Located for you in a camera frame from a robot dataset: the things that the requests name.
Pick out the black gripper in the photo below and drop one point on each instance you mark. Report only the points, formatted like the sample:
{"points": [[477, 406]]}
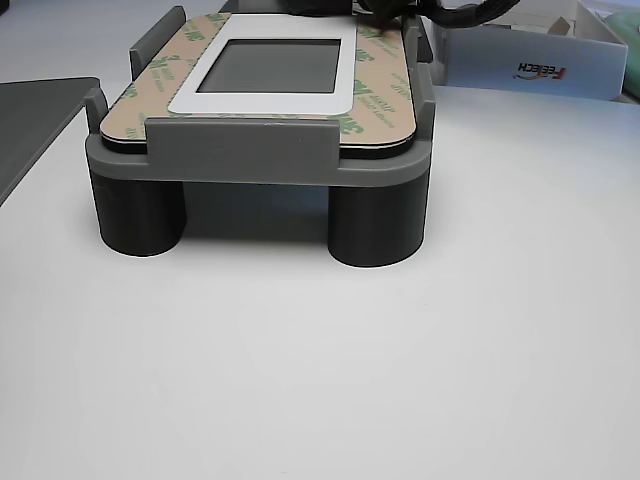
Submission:
{"points": [[385, 10]]}

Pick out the white framed screen panel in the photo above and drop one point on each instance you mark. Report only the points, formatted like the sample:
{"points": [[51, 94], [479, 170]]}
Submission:
{"points": [[270, 27]]}

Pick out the brown cardboard flap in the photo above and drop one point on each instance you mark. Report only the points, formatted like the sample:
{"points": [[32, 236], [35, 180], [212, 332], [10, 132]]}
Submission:
{"points": [[561, 26]]}

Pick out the white Feetech cardboard box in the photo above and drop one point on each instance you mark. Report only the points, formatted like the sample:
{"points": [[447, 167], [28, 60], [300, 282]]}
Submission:
{"points": [[575, 65]]}

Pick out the grey fixture with dark legs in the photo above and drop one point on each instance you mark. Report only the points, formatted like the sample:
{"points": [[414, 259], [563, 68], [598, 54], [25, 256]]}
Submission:
{"points": [[240, 145]]}

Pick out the green soft object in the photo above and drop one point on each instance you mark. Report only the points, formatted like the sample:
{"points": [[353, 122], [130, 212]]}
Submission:
{"points": [[627, 35]]}

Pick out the grey flat tray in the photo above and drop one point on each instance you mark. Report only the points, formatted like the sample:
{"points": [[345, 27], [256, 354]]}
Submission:
{"points": [[35, 125]]}

